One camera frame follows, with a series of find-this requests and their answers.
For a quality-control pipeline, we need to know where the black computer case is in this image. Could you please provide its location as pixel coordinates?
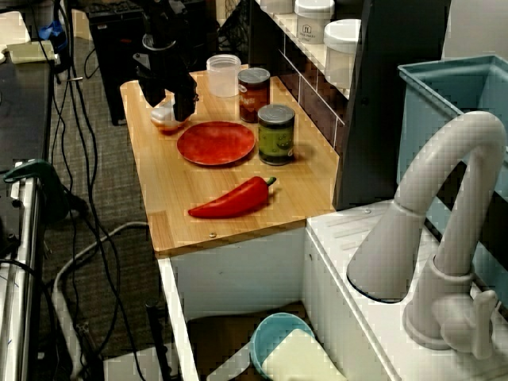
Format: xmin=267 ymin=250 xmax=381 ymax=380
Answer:
xmin=87 ymin=3 xmax=160 ymax=127

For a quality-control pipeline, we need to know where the green peas can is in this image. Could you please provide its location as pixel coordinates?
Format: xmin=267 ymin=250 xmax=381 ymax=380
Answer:
xmin=256 ymin=103 xmax=296 ymax=167

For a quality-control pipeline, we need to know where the teal plastic bin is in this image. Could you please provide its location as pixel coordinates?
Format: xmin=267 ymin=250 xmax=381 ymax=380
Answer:
xmin=396 ymin=54 xmax=508 ymax=318

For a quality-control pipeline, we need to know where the thin black cable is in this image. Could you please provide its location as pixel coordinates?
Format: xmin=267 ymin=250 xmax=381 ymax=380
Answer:
xmin=59 ymin=0 xmax=140 ymax=381

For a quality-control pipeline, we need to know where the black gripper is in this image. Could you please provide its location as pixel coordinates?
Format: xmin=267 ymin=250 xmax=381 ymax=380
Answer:
xmin=133 ymin=37 xmax=199 ymax=122

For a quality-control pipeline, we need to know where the red round plate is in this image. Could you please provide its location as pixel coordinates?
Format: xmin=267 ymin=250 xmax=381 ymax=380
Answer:
xmin=176 ymin=121 xmax=256 ymax=167

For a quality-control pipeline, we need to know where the orange beans can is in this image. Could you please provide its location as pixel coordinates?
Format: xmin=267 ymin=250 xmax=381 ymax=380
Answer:
xmin=237 ymin=67 xmax=271 ymax=124

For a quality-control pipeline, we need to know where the dark grey hutch side panel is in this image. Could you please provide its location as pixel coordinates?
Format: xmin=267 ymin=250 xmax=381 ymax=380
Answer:
xmin=335 ymin=0 xmax=452 ymax=211

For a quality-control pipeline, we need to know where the red toy chili pepper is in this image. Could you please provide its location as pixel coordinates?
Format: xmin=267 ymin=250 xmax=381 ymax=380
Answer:
xmin=187 ymin=175 xmax=278 ymax=220

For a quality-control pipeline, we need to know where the white toy sink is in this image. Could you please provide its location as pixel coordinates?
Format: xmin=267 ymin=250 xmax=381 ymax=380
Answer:
xmin=156 ymin=198 xmax=508 ymax=381

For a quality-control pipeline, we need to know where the white tiled shelf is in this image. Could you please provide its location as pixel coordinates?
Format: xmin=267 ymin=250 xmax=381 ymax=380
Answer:
xmin=257 ymin=0 xmax=360 ymax=101

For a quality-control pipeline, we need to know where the black keyboard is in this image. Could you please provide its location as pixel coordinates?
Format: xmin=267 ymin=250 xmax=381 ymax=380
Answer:
xmin=85 ymin=2 xmax=146 ymax=23

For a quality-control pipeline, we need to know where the yellowish paper pad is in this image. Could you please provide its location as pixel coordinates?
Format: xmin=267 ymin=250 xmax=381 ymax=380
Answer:
xmin=6 ymin=39 xmax=56 ymax=65

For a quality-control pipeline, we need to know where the blue bowl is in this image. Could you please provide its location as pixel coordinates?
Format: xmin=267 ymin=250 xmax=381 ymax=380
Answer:
xmin=248 ymin=312 xmax=317 ymax=380

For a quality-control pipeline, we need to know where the white flat object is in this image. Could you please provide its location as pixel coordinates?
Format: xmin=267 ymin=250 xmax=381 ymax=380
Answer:
xmin=0 ymin=10 xmax=32 ymax=45

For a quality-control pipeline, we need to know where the aluminium frame rail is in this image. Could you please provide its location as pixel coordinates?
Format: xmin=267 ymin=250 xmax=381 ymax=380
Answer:
xmin=0 ymin=174 xmax=44 ymax=381

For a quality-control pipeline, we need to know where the white lidded plastic jar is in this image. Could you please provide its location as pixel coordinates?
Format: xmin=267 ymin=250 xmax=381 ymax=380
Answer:
xmin=323 ymin=18 xmax=363 ymax=90

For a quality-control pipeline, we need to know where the grey hose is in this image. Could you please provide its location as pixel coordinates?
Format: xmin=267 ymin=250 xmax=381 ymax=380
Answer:
xmin=51 ymin=221 xmax=151 ymax=381

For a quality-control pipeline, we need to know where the black desk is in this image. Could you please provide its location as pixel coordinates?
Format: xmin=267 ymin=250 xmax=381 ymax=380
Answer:
xmin=0 ymin=59 xmax=55 ymax=175

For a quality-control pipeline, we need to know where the grey toy faucet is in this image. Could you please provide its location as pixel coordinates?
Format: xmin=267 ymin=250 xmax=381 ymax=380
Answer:
xmin=345 ymin=110 xmax=507 ymax=356

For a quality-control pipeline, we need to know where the green clamp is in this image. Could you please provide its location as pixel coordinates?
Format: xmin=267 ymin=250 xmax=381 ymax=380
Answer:
xmin=2 ymin=158 xmax=71 ymax=223

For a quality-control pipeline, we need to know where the black door handle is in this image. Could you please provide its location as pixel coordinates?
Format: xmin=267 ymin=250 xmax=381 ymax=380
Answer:
xmin=144 ymin=299 xmax=172 ymax=381

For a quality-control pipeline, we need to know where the toy bread slice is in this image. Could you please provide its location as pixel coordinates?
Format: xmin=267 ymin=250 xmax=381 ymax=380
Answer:
xmin=149 ymin=99 xmax=191 ymax=136

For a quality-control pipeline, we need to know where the small white lidded jar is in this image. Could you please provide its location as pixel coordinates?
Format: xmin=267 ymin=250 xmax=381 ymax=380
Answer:
xmin=293 ymin=0 xmax=337 ymax=45

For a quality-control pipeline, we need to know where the clear lidless plastic jar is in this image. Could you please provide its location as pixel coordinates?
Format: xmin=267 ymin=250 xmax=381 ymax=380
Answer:
xmin=206 ymin=54 xmax=243 ymax=98

